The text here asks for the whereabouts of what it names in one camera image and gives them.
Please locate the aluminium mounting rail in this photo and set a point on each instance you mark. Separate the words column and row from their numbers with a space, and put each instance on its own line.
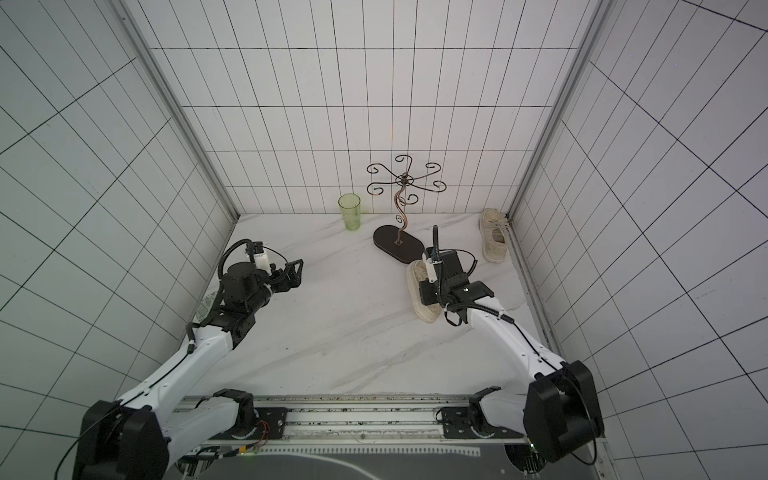
column 411, row 419

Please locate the metal jewelry stand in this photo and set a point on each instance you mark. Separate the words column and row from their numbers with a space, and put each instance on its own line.
column 394, row 240

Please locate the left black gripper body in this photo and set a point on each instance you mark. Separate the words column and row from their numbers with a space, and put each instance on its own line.
column 279, row 283

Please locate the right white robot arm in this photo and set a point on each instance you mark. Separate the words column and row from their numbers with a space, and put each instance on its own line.
column 550, row 402

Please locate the patterned ceramic bowl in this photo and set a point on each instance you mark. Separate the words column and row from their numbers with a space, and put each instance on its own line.
column 204, row 306

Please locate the beige lace-up shoe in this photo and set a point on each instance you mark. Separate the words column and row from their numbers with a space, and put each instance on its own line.
column 416, row 273

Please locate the green plastic cup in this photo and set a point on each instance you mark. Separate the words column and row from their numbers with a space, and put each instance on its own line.
column 350, row 209

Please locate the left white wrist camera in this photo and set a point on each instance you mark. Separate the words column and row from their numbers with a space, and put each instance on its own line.
column 259, row 256

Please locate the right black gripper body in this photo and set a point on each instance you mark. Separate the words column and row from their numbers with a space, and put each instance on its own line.
column 435, row 253

